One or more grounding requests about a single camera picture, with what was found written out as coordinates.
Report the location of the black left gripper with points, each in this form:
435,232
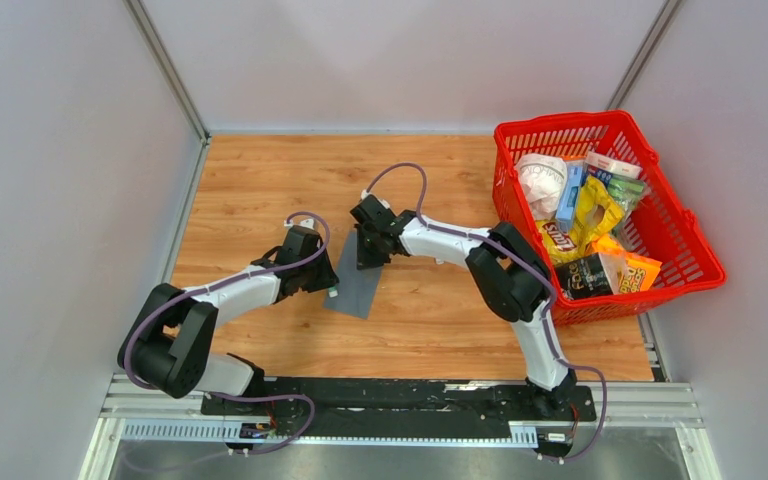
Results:
327,279

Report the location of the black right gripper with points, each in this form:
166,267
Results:
365,260

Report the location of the grey-blue paper envelope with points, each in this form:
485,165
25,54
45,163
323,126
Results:
356,289

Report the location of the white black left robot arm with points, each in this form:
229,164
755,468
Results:
169,346

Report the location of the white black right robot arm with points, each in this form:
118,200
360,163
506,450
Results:
511,277

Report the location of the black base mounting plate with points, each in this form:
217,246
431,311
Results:
398,408

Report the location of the white crumpled plastic bag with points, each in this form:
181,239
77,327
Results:
542,179

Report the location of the blue box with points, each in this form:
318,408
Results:
564,215

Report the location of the black snack bag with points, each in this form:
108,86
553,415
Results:
594,275

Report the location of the yellow Lays chips bag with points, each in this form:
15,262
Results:
595,214

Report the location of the red plastic shopping basket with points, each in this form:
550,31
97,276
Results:
660,228

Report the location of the white red carton box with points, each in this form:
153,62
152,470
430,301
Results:
613,166

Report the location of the green snack packet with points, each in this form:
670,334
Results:
627,192

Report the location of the orange snack bag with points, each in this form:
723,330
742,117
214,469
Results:
629,272

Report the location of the aluminium frame rail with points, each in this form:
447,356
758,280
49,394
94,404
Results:
652,418

